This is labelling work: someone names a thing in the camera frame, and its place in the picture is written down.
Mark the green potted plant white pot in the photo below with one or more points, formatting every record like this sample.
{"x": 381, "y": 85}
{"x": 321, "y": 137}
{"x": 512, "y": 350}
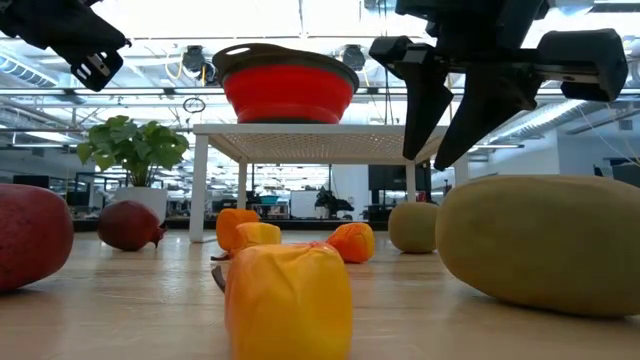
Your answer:
{"x": 135, "y": 145}

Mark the black background robot arm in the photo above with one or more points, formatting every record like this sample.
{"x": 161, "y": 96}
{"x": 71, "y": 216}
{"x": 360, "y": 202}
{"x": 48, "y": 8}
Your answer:
{"x": 332, "y": 202}

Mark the teal background bin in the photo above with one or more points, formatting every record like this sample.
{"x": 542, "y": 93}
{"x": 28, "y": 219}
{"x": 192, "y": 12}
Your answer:
{"x": 269, "y": 200}

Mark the grey ceiling duct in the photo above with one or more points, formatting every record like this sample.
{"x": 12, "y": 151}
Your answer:
{"x": 25, "y": 70}
{"x": 565, "y": 120}

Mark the small yellow orange toy pepper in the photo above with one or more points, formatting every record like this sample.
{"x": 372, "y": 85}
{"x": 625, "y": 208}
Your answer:
{"x": 257, "y": 234}
{"x": 287, "y": 300}

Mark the white background board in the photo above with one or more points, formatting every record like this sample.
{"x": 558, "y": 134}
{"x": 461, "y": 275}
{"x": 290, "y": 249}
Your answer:
{"x": 305, "y": 204}

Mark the dark red toy pomegranate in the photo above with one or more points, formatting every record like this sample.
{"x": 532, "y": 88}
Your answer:
{"x": 30, "y": 235}
{"x": 127, "y": 225}

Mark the small orange toy fruit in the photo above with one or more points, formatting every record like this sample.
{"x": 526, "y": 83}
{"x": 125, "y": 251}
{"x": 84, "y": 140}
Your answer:
{"x": 232, "y": 222}

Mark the white perforated metal shelf riser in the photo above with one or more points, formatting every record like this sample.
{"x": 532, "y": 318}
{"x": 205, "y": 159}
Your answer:
{"x": 325, "y": 129}

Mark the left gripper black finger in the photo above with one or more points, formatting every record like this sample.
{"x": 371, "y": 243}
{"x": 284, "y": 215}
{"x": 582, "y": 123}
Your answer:
{"x": 95, "y": 35}

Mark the red collapsible bowl grey rim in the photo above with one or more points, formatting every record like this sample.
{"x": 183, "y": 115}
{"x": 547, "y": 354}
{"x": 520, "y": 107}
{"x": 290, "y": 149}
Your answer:
{"x": 287, "y": 92}

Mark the brown green toy kiwi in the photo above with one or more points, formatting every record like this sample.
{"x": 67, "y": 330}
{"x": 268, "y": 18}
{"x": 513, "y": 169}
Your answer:
{"x": 540, "y": 245}
{"x": 412, "y": 227}

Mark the small red orange toy pepper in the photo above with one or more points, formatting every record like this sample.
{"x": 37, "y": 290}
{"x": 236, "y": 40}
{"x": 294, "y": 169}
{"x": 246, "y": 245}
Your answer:
{"x": 352, "y": 242}

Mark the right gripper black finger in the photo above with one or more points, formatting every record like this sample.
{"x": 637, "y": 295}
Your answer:
{"x": 495, "y": 95}
{"x": 425, "y": 100}

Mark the black background monitor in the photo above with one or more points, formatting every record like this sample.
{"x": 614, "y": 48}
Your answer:
{"x": 387, "y": 177}
{"x": 30, "y": 181}

